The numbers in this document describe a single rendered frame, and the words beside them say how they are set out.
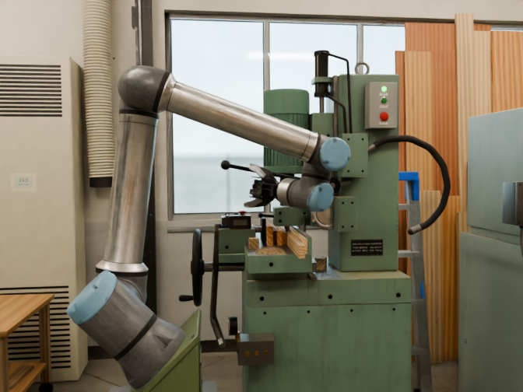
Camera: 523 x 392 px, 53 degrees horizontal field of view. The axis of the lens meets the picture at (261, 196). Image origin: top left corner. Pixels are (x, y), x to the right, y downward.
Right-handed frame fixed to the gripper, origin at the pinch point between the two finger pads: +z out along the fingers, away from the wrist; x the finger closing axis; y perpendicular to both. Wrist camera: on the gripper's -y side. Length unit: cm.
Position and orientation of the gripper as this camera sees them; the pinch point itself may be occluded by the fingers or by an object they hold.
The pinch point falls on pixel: (247, 185)
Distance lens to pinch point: 186.2
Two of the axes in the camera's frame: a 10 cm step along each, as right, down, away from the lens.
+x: -1.4, 9.9, 0.5
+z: -7.0, -1.3, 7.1
